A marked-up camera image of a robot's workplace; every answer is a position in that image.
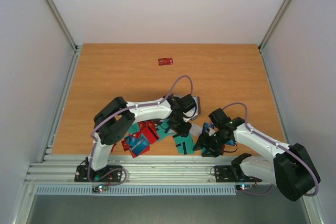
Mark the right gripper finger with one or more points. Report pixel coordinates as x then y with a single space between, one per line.
200 144
209 153

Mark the slotted grey cable duct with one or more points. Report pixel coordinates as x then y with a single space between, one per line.
138 190

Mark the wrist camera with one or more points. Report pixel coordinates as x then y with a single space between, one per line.
190 115
210 130

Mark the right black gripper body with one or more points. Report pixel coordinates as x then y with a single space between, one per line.
210 142

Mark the blue card lower pile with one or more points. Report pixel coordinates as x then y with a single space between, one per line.
138 146

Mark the brown leather card holder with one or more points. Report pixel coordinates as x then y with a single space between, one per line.
197 101

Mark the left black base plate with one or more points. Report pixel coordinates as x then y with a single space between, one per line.
108 174

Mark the black vip card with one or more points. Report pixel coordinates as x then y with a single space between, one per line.
161 122

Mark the white card right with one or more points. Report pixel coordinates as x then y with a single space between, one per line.
195 130

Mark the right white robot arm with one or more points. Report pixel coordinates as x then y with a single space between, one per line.
288 167

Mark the blue card far right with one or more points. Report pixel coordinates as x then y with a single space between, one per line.
230 143

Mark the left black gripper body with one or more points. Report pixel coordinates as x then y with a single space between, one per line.
177 126

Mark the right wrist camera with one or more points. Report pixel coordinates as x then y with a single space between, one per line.
210 130

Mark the teal card upper left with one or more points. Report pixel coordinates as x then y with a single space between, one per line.
134 128

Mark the lone red card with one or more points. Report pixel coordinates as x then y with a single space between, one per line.
165 61

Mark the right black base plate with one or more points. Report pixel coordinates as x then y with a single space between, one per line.
229 173

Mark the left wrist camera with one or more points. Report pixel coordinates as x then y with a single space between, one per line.
190 115

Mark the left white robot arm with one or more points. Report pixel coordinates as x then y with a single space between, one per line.
113 122

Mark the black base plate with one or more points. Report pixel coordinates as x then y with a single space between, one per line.
108 174
229 173

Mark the teal card black stripe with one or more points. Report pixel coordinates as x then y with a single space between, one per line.
188 140
163 133
185 148

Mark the red card black stripe centre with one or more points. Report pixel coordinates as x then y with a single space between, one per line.
150 134

